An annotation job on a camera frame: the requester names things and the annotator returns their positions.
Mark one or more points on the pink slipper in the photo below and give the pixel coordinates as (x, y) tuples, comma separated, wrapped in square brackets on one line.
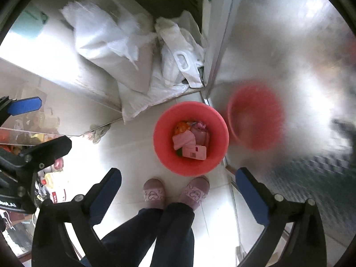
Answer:
[(154, 193), (195, 192)]

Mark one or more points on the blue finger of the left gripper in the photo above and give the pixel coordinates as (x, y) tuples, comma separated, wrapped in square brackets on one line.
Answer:
[(13, 107), (35, 158)]

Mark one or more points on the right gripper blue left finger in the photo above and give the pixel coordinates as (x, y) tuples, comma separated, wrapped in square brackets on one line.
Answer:
[(51, 244)]

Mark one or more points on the red plastic trash bin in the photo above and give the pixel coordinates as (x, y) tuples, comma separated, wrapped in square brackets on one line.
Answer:
[(194, 152)]

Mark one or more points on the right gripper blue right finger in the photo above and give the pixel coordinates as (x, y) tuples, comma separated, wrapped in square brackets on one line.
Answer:
[(305, 245)]

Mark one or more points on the left pink slipper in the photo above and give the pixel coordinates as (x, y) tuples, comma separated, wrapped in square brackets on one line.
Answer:
[(154, 193)]

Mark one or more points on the right pink slipper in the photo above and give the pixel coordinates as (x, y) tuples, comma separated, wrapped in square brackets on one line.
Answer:
[(195, 192)]

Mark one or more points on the right leg blue jeans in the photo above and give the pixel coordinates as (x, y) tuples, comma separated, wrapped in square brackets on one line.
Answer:
[(175, 238)]

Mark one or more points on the white plastic shopping bag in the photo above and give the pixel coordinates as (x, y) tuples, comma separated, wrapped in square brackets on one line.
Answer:
[(182, 51)]

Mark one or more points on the orange transparent snack bag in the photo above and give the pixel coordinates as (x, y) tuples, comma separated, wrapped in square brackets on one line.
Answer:
[(181, 127)]

